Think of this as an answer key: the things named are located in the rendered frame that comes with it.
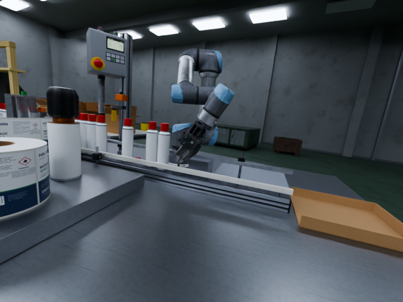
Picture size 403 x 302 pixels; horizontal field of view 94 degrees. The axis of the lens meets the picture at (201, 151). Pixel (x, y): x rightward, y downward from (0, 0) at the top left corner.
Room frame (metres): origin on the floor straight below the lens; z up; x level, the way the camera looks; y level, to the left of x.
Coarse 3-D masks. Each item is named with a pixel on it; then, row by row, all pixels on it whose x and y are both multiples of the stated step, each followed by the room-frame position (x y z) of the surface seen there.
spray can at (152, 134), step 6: (150, 126) 0.82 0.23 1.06; (156, 126) 0.83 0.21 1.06; (150, 132) 0.81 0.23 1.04; (156, 132) 0.82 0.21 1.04; (150, 138) 0.81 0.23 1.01; (156, 138) 0.82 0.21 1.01; (150, 144) 0.81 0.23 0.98; (156, 144) 0.82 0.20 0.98; (150, 150) 0.81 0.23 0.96; (156, 150) 0.83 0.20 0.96; (150, 156) 0.81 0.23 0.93; (156, 156) 0.83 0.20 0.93
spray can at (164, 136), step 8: (168, 128) 0.80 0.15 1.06; (160, 136) 0.79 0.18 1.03; (168, 136) 0.79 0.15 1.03; (160, 144) 0.78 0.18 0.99; (168, 144) 0.79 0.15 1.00; (160, 152) 0.78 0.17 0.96; (168, 152) 0.80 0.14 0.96; (160, 160) 0.78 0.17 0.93; (168, 160) 0.80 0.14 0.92; (160, 168) 0.78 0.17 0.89
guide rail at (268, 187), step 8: (88, 152) 0.89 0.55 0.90; (104, 152) 0.87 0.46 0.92; (128, 160) 0.82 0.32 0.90; (136, 160) 0.80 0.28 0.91; (144, 160) 0.80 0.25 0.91; (168, 168) 0.76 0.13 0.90; (176, 168) 0.74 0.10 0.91; (184, 168) 0.73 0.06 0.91; (200, 176) 0.71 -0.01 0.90; (208, 176) 0.70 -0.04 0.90; (216, 176) 0.69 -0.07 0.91; (224, 176) 0.68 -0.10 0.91; (240, 184) 0.66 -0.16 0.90; (248, 184) 0.65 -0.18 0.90; (256, 184) 0.65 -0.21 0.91; (264, 184) 0.64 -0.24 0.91; (280, 192) 0.62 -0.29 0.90; (288, 192) 0.61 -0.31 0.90
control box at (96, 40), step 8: (88, 32) 0.94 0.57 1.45; (96, 32) 0.94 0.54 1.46; (104, 32) 0.97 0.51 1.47; (88, 40) 0.94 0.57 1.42; (96, 40) 0.94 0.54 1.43; (104, 40) 0.97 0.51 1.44; (88, 48) 0.95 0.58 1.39; (96, 48) 0.94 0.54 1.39; (104, 48) 0.97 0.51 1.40; (88, 56) 0.95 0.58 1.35; (96, 56) 0.94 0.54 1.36; (104, 56) 0.97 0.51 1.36; (88, 64) 0.96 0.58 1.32; (104, 64) 0.97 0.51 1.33; (112, 64) 0.99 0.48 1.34; (120, 64) 1.01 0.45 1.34; (88, 72) 0.97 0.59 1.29; (96, 72) 0.95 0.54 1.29; (104, 72) 0.97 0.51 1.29; (112, 72) 0.99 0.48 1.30; (120, 72) 1.01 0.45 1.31
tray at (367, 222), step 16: (304, 192) 0.75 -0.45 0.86; (320, 192) 0.73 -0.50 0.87; (304, 208) 0.65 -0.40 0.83; (320, 208) 0.66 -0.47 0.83; (336, 208) 0.67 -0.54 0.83; (352, 208) 0.69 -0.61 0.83; (368, 208) 0.68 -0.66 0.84; (304, 224) 0.52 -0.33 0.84; (320, 224) 0.51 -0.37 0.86; (336, 224) 0.49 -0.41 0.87; (352, 224) 0.56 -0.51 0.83; (368, 224) 0.57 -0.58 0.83; (384, 224) 0.58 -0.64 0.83; (400, 224) 0.54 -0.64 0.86; (368, 240) 0.47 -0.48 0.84; (384, 240) 0.46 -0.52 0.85; (400, 240) 0.45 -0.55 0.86
